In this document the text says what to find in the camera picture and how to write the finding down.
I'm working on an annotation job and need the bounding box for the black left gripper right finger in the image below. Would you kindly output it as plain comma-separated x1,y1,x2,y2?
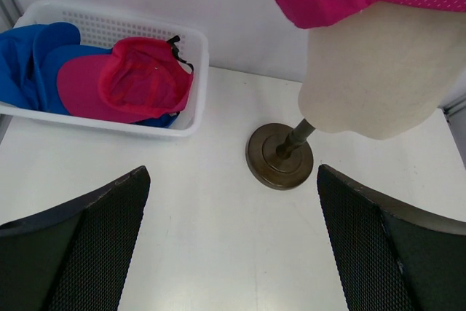
317,165,465,310

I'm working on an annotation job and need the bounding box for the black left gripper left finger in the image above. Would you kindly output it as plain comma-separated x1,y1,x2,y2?
1,166,151,310

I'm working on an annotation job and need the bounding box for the blue cap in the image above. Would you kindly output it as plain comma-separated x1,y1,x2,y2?
1,22,111,115
135,112,179,128

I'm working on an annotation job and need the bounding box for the brown round mannequin stand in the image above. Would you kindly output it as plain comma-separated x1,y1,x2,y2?
245,119,315,191

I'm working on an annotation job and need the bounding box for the cream mannequin head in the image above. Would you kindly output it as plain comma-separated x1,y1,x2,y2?
299,2,465,140

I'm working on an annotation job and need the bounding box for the white plastic mesh basket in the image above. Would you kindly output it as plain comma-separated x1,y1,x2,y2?
1,1,209,138

